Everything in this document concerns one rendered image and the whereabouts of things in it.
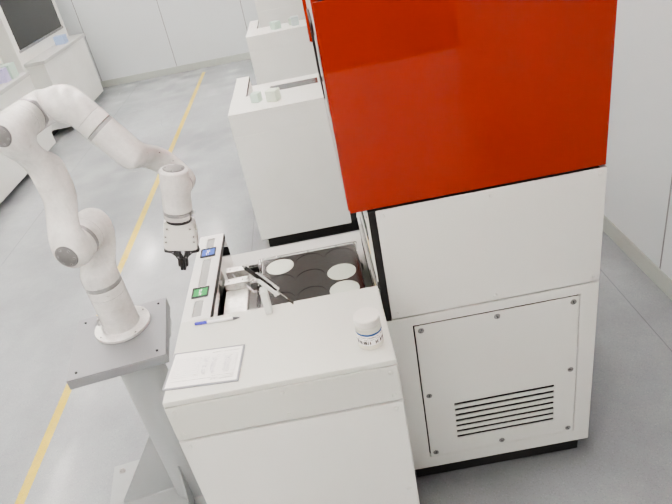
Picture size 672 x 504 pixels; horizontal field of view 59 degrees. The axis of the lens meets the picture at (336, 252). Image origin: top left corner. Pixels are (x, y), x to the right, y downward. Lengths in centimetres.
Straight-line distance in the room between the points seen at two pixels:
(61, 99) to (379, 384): 112
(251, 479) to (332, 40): 123
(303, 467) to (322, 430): 16
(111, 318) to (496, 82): 140
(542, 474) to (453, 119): 146
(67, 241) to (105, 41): 834
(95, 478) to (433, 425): 154
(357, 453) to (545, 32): 124
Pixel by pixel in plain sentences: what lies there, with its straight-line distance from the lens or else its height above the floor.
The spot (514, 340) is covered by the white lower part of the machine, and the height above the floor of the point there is 64.
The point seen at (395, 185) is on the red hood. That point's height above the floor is 129.
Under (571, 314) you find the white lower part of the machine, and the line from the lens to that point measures 211.
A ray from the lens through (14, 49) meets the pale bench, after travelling 808.
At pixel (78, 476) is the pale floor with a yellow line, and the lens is 306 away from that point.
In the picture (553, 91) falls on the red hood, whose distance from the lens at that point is 172.
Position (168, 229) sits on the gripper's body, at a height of 125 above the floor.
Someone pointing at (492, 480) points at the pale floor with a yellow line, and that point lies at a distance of 252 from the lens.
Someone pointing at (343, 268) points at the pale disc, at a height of 90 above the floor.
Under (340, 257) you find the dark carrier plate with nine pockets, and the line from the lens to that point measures 213.
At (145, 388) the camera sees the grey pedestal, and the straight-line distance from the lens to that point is 227.
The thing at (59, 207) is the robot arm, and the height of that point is 137.
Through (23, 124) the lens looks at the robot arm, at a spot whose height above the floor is 163.
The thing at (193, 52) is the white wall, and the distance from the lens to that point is 993.
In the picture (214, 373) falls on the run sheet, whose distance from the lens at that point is 167.
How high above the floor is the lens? 201
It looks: 31 degrees down
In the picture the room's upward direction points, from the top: 11 degrees counter-clockwise
